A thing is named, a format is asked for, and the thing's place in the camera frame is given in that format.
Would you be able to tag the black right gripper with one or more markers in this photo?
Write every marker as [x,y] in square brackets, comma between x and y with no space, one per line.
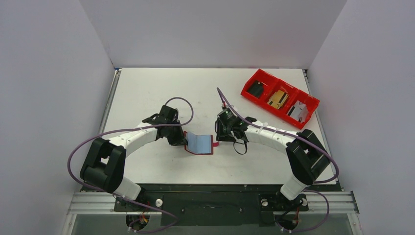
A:
[221,131]

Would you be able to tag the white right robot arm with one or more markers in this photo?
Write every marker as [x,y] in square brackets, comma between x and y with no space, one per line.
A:
[304,150]

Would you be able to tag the silver cards in bin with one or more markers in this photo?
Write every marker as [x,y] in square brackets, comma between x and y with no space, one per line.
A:
[298,111]

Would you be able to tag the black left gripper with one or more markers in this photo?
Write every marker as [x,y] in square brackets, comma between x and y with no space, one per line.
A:
[178,136]

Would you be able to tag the red leather card holder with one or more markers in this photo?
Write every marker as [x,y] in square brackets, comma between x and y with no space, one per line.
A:
[200,144]

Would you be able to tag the aluminium front rail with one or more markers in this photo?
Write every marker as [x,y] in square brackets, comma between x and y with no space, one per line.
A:
[341,202]

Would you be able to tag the red three-compartment bin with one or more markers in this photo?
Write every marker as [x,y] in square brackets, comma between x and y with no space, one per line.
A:
[273,84]

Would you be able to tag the black cards in bin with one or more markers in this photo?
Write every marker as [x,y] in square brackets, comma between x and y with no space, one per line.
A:
[256,89]

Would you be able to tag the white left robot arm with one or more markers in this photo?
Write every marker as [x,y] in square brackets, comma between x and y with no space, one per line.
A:
[105,161]

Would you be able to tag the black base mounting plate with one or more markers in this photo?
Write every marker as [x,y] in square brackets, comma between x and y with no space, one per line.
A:
[219,205]

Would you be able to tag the gold cards in bin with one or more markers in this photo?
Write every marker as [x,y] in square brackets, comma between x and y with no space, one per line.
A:
[278,99]

